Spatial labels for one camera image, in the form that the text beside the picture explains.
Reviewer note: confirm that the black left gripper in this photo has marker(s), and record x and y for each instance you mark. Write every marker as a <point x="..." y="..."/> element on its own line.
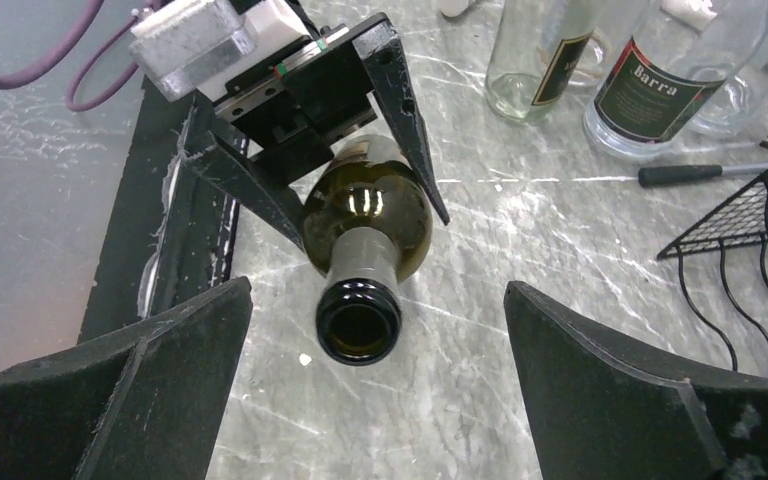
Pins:
<point x="300" y="108"/>

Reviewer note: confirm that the clear glass bottle silver cap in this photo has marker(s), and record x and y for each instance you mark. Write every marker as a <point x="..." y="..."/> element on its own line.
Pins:
<point x="677" y="56"/>

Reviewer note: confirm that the small black handled hammer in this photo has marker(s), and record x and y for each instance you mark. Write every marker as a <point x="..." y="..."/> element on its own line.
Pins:
<point x="674" y="175"/>

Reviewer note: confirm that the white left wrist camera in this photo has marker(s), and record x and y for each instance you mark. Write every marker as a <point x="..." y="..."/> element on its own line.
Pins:
<point x="202" y="45"/>

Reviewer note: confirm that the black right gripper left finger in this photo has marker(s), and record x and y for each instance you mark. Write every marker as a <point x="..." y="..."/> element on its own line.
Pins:
<point x="142" y="402"/>

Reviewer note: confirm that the clear bottle red black label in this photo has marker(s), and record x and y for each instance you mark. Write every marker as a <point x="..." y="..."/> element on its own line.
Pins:
<point x="740" y="101"/>

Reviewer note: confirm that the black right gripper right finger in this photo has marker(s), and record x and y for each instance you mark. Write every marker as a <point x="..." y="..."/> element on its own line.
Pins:
<point x="604" y="405"/>

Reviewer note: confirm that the clear bottle black gold label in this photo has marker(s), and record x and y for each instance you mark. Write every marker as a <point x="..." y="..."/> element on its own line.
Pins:
<point x="537" y="49"/>

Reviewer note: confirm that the dark green wine bottle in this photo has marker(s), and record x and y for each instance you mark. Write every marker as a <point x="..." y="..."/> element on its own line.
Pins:
<point x="367" y="227"/>

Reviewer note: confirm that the black wire wine rack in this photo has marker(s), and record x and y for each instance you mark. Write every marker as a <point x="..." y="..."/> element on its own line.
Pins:
<point x="739" y="221"/>

